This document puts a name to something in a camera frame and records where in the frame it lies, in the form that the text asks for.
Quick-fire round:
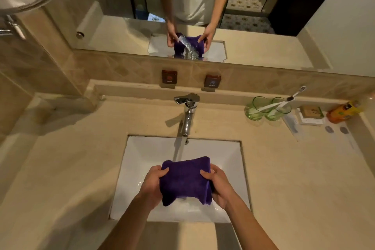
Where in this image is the white rectangular sink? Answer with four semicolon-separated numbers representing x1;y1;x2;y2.
110;135;252;224

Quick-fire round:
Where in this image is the long clear plastic packet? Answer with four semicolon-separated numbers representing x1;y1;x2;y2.
282;112;302;142

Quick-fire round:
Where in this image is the person's right hand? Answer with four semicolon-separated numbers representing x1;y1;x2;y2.
200;164;235;211

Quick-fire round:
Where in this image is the green glass cup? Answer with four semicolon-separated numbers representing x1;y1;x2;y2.
263;96;292;121
245;96;275;121

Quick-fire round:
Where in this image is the orange bottle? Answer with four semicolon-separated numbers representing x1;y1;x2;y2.
326;94;373;124

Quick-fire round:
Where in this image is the brown sign with blue symbol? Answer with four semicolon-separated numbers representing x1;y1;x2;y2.
204;74;222;88

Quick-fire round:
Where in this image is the brown sign with red symbol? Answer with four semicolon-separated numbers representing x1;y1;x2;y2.
161;70;178;85

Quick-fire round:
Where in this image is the person's right forearm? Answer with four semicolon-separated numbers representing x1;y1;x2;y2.
224;194;279;250

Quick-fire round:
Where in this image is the person's left hand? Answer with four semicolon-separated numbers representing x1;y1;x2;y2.
137;165;170;211

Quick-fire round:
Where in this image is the white soap dish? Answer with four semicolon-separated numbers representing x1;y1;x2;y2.
297;107;324;126

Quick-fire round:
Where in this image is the white toothbrush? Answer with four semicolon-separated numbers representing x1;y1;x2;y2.
275;86;307;111
255;96;295;113

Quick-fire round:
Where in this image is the person's left forearm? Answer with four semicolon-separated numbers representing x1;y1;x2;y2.
98;194;156;250

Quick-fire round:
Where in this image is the purple cleaning cloth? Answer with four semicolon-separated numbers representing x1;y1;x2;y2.
159;156;214;207

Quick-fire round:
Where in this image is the large wall mirror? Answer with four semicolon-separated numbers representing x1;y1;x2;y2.
44;0;375;77

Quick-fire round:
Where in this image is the brown soap box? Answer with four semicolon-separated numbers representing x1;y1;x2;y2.
298;105;325;119

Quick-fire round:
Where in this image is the chrome faucet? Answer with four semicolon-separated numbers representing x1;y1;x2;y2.
173;93;201;138

